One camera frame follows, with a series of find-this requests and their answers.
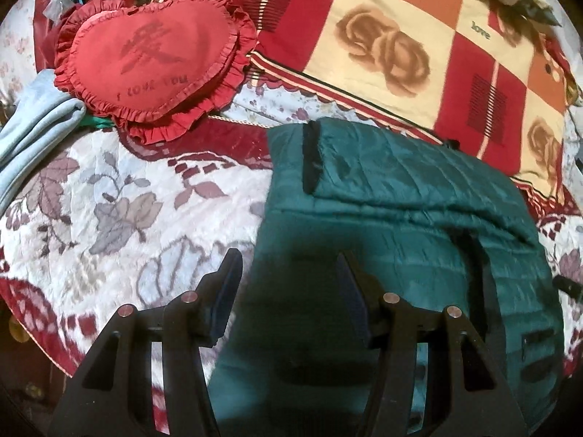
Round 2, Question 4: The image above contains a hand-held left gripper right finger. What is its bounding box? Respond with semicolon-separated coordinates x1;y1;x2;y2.
336;251;529;437

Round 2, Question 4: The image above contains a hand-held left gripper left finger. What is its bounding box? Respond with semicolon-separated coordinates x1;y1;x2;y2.
48;248;244;437

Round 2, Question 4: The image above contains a dark green quilted jacket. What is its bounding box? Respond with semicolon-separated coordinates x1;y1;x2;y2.
207;117;566;437

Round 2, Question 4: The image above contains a floral white plush blanket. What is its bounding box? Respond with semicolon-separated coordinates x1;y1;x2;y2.
0;0;583;437

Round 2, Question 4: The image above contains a bright green cloth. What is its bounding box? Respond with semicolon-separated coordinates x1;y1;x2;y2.
79;115;117;130

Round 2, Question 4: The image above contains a red heart-shaped ruffled pillow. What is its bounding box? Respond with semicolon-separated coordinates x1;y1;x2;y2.
54;0;259;146

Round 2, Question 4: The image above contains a red and cream rose blanket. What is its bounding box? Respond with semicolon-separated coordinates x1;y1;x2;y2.
155;0;575;203

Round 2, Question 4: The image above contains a light blue folded garment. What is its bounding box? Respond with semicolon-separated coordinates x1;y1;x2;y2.
0;69;87;212

